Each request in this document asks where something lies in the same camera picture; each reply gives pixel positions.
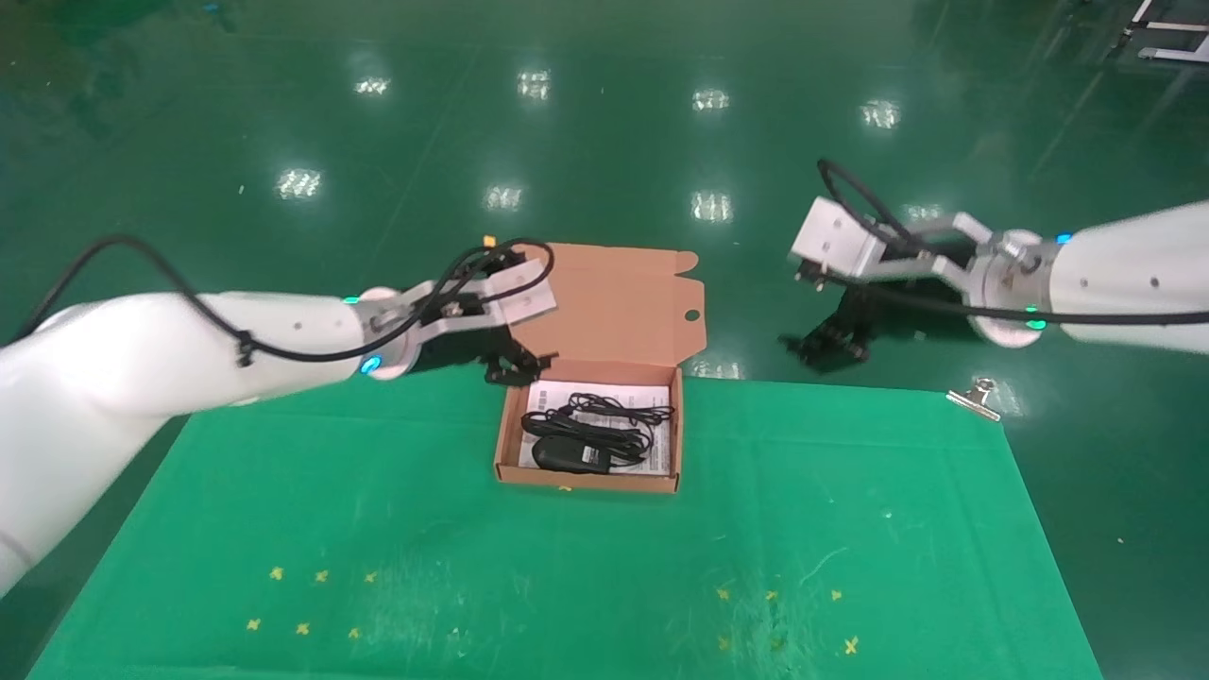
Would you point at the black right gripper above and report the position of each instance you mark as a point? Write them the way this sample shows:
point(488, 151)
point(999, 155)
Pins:
point(907, 300)

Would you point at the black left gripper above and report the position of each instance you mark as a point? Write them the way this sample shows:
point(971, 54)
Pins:
point(463, 351)

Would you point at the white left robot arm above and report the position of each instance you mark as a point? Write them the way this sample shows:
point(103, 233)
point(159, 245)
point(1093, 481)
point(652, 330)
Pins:
point(142, 359)

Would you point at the open orange cardboard box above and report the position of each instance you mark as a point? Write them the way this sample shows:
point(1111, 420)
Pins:
point(623, 302)

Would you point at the white printed instruction sheet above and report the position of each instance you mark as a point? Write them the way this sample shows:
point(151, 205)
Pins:
point(546, 395)

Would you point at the metal binder clip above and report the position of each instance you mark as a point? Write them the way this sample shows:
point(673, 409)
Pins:
point(973, 401)

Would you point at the green table mat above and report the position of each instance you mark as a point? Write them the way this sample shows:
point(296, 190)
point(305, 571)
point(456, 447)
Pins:
point(567, 567)

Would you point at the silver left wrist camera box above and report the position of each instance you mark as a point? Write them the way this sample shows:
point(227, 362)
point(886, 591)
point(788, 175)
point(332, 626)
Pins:
point(524, 293)

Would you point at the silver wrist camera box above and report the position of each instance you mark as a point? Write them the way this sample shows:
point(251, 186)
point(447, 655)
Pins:
point(836, 241)
point(524, 293)

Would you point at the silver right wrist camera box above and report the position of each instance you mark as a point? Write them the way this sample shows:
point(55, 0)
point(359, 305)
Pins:
point(836, 241)

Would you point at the white metal frame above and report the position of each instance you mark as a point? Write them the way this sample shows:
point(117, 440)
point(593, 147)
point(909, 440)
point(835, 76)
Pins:
point(1171, 54)

